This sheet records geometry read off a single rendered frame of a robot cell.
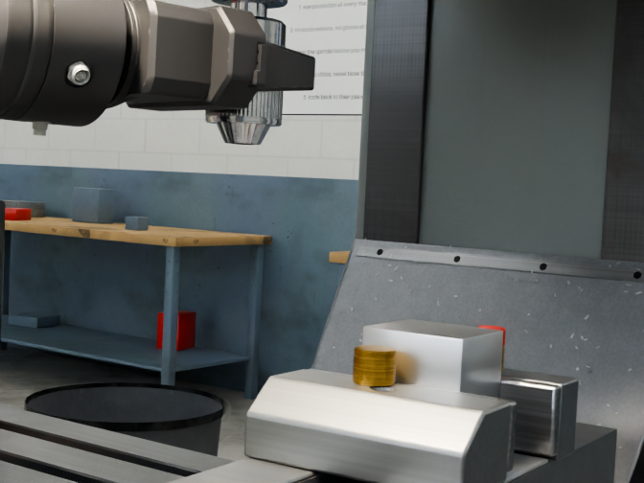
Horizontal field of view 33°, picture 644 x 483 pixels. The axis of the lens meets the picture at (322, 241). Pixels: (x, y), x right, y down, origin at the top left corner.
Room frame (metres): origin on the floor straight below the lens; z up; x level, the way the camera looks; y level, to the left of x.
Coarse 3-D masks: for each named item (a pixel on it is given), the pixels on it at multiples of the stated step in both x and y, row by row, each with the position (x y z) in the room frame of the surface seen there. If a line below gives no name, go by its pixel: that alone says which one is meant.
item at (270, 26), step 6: (258, 18) 0.66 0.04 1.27; (264, 18) 0.66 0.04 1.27; (270, 18) 0.66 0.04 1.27; (264, 24) 0.66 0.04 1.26; (270, 24) 0.66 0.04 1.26; (276, 24) 0.67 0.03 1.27; (282, 24) 0.67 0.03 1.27; (264, 30) 0.66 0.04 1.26; (270, 30) 0.66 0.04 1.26; (276, 30) 0.67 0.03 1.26; (282, 30) 0.67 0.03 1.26; (282, 36) 0.67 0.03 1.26
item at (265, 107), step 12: (276, 36) 0.67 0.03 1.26; (264, 96) 0.66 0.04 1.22; (276, 96) 0.67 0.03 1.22; (252, 108) 0.66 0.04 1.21; (264, 108) 0.66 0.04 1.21; (276, 108) 0.67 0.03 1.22; (216, 120) 0.66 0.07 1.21; (228, 120) 0.66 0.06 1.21; (240, 120) 0.66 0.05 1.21; (252, 120) 0.66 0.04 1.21; (264, 120) 0.66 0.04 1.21; (276, 120) 0.67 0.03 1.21
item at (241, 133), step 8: (224, 128) 0.67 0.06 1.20; (232, 128) 0.67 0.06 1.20; (240, 128) 0.67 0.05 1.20; (248, 128) 0.67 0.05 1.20; (256, 128) 0.67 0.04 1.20; (264, 128) 0.67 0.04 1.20; (224, 136) 0.67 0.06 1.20; (232, 136) 0.67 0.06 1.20; (240, 136) 0.67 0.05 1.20; (248, 136) 0.67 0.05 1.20; (256, 136) 0.67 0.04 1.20; (264, 136) 0.68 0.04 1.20; (240, 144) 0.68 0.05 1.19; (248, 144) 0.68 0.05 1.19; (256, 144) 0.67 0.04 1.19
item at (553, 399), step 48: (528, 384) 0.60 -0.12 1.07; (576, 384) 0.61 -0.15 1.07; (528, 432) 0.59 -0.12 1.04; (576, 432) 0.67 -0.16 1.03; (192, 480) 0.51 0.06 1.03; (240, 480) 0.52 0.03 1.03; (288, 480) 0.52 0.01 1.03; (336, 480) 0.55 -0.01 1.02; (528, 480) 0.56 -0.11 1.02; (576, 480) 0.63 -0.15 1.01
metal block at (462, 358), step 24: (384, 336) 0.59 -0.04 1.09; (408, 336) 0.58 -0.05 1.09; (432, 336) 0.57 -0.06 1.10; (456, 336) 0.57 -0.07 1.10; (480, 336) 0.58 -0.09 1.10; (408, 360) 0.58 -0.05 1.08; (432, 360) 0.57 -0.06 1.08; (456, 360) 0.56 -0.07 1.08; (480, 360) 0.58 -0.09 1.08; (432, 384) 0.57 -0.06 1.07; (456, 384) 0.56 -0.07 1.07; (480, 384) 0.58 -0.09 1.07
